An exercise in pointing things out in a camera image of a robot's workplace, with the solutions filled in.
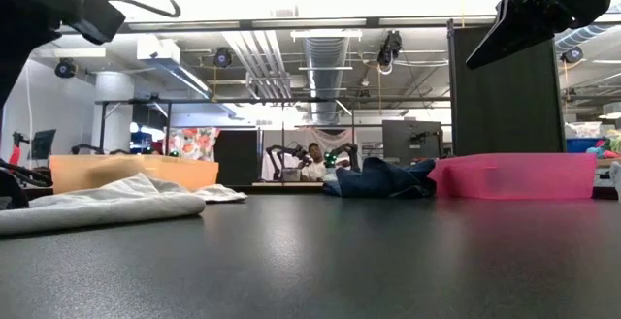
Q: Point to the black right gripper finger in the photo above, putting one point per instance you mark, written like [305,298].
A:
[514,33]

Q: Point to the smooth grey towel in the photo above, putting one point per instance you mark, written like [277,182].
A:
[97,207]

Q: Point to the navy blue towel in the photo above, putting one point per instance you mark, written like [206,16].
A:
[378,178]

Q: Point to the white towel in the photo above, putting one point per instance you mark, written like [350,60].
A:
[220,193]

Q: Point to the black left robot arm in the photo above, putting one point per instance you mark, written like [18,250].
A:
[29,18]

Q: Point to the background black robot arm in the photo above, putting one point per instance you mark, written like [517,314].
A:
[296,151]
[351,151]

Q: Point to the pink plastic basket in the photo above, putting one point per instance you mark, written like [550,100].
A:
[514,176]

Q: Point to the black partition panel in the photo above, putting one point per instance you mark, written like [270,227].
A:
[509,105]

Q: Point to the blue storage bin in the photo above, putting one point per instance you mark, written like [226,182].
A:
[582,143]

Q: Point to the small black computer monitor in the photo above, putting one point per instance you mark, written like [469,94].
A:
[42,143]

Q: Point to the colourful cloth pile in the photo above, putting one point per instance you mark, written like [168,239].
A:
[606,151]

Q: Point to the floral patterned cloth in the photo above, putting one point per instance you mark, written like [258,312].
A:
[191,144]

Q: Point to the wooden bin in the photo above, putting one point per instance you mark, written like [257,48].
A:
[170,171]

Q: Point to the white ceiling light bar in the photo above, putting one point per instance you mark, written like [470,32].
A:
[325,34]

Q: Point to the black upright cabinet panel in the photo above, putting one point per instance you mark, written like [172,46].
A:
[235,156]

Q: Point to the white hanging cloth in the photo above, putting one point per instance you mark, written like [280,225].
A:
[335,137]

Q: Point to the person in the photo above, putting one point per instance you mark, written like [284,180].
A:
[317,169]

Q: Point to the black hanging camera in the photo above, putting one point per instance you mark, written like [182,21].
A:
[388,50]

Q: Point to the silver ceiling duct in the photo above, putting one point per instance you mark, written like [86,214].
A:
[325,67]

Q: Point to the metal overhead frame beam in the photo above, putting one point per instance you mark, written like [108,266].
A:
[291,22]

